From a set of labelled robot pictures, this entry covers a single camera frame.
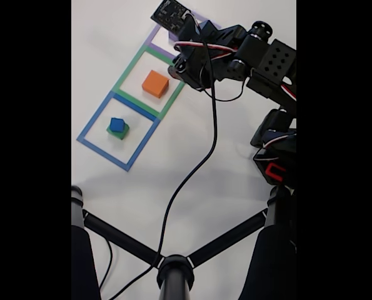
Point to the orange cube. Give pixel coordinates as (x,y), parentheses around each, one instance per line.
(154,82)

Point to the small blue cube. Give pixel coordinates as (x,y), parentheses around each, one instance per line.
(116,124)

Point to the flat purple block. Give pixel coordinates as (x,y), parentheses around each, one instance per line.
(172,36)

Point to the green cube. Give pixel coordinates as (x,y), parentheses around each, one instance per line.
(120,134)

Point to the purple square frame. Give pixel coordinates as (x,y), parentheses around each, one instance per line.
(160,51)

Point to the green square frame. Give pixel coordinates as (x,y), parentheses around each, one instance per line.
(126,73)

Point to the camera board with blue mount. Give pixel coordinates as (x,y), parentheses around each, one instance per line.
(168,14)

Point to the blue square frame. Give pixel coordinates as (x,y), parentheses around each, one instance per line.
(135,107)

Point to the black camera tripod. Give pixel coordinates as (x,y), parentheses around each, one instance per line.
(174,275)

